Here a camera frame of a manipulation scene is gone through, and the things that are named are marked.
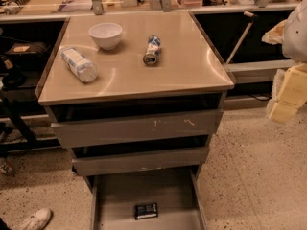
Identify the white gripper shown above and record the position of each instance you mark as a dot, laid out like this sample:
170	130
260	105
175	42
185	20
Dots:
296	37

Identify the dark blue rxbar wrapper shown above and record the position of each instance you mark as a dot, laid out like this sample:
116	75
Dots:
145	211

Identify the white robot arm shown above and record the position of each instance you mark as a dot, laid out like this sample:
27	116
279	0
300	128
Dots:
294	45

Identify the top drawer front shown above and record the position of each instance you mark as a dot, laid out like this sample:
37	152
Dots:
137	128

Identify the open bottom drawer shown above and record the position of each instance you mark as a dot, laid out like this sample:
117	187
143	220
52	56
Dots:
174	191

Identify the grey drawer cabinet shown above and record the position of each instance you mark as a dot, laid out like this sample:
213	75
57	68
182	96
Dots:
187	77

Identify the middle drawer front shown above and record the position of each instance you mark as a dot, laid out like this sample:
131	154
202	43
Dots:
140	161

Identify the blue white drink can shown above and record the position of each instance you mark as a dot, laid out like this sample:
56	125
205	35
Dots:
151	55

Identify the white ceramic bowl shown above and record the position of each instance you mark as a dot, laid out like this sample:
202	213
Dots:
106	35

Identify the clear plastic bottle lying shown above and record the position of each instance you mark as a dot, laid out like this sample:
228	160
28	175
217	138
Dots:
82	67

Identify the black bag on shelf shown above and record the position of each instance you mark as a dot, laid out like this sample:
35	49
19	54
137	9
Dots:
28	56

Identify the white sneaker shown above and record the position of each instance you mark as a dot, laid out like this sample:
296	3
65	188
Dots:
36	221

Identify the black metal stand leg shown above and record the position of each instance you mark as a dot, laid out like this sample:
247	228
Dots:
15	109

